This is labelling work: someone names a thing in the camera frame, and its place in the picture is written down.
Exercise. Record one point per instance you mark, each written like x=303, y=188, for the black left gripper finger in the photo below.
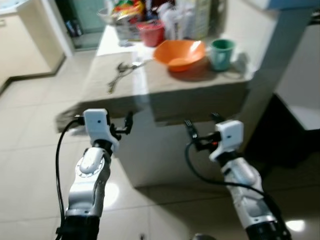
x=129, y=122

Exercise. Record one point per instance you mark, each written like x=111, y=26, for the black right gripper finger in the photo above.
x=191, y=129
x=217, y=118

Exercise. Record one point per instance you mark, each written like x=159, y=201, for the orange plastic bowl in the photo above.
x=180, y=52

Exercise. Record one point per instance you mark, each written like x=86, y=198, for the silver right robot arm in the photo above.
x=250, y=195

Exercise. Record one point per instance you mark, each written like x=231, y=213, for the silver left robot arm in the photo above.
x=90, y=185

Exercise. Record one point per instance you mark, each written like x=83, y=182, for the grey stone kitchen counter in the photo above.
x=200, y=105

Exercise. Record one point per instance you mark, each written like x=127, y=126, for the metal spoon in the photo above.
x=122, y=67

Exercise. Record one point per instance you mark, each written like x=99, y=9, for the metal fork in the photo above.
x=135, y=65

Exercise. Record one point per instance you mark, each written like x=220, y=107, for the green plastic cup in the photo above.
x=221, y=55

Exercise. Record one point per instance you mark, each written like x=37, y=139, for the red plastic cup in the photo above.
x=151, y=34

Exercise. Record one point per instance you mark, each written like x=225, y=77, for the white side table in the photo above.
x=302, y=75

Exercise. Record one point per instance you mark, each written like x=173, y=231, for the basket of snack packets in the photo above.
x=125, y=15

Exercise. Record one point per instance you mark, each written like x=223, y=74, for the cream cabinet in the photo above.
x=25, y=45

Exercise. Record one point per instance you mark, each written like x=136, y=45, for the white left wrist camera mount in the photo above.
x=97, y=125

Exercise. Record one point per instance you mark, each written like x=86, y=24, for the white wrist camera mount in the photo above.
x=97, y=125
x=229, y=137

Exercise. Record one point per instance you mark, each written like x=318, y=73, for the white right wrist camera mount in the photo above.
x=229, y=137

